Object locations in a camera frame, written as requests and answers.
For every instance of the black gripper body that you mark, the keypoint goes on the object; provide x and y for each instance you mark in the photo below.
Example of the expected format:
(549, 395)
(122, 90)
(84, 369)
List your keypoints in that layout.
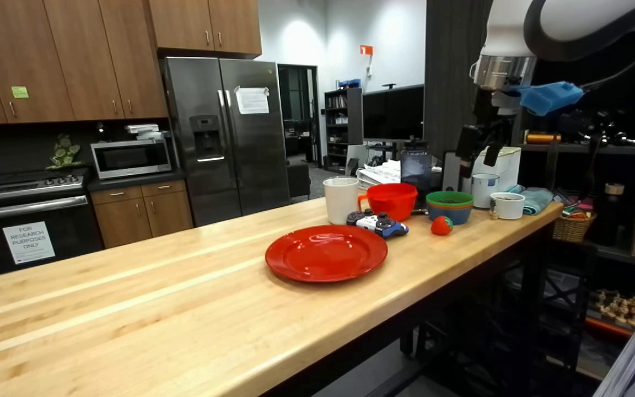
(494, 117)

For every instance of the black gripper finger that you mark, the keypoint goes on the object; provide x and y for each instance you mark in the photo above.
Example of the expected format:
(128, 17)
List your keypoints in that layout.
(494, 150)
(468, 144)

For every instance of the red plate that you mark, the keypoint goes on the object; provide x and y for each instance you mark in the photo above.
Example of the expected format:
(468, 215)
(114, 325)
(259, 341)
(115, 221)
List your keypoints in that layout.
(324, 254)

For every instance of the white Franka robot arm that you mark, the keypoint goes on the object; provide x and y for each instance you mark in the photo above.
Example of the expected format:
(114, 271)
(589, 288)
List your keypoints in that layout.
(507, 30)

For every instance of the white box container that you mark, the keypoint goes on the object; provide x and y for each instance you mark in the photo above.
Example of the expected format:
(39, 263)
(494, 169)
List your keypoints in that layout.
(507, 167)

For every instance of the white printed mug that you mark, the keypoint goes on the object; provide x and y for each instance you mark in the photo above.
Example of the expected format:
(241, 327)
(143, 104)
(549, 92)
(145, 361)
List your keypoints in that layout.
(484, 190)

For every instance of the small white cup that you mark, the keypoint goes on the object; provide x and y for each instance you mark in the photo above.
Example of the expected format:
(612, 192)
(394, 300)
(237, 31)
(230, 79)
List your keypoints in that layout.
(507, 207)

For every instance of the dark grey curtain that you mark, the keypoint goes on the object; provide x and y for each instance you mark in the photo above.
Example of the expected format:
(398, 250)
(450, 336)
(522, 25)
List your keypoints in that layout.
(450, 74)

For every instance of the teal cloth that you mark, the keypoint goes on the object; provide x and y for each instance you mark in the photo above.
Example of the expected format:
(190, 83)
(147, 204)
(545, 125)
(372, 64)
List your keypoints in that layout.
(536, 200)

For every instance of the black monitor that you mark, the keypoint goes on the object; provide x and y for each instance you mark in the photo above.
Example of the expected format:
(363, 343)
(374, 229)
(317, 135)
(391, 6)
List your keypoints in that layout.
(394, 114)

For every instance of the red toy tomato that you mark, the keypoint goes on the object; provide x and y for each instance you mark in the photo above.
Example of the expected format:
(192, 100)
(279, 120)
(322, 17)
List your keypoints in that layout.
(441, 225)

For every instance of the wicker basket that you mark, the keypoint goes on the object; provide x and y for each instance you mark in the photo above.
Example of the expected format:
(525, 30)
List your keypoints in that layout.
(575, 229)

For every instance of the blue and white toy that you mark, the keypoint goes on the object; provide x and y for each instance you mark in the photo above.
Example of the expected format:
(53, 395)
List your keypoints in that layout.
(380, 224)

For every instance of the dark bookshelf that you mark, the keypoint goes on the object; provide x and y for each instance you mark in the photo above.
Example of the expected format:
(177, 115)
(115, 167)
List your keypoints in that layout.
(340, 127)

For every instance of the black shelf rack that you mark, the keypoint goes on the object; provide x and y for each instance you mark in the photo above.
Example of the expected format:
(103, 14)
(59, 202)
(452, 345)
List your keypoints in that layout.
(589, 244)

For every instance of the pile of wooden toys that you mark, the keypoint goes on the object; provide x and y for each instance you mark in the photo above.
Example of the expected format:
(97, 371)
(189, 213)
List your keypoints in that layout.
(620, 309)

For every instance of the white paper sheet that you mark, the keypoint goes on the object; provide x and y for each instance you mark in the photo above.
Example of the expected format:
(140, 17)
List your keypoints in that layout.
(252, 100)

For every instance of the stainless steel refrigerator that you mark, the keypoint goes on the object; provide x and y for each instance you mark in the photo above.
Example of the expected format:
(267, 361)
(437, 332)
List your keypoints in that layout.
(230, 135)

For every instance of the wooden base cabinet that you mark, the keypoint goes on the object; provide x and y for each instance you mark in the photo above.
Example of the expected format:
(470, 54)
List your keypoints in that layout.
(143, 213)

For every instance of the silver microwave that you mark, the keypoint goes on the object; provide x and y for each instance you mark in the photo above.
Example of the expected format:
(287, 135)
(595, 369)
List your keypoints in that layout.
(132, 157)

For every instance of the green potted plant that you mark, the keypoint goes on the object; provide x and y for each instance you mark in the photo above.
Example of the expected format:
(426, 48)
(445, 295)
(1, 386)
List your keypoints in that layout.
(64, 153)

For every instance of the black oven range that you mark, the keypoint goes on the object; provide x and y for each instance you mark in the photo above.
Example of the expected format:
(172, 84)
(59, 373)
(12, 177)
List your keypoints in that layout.
(27, 221)

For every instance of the white paper sign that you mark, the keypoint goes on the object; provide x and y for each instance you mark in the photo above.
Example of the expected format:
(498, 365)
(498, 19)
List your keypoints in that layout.
(29, 241)

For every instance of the green sticky note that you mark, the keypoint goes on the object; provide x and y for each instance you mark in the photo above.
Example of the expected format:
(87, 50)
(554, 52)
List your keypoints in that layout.
(21, 92)

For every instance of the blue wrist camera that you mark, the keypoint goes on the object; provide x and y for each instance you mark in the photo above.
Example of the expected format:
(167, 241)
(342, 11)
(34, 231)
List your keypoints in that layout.
(552, 97)

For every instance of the orange wall sign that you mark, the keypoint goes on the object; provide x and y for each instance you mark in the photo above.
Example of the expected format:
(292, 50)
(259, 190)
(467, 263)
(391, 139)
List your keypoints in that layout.
(366, 52)

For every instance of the wooden wall cabinets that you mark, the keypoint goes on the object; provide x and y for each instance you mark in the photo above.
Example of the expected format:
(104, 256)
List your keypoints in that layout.
(76, 59)

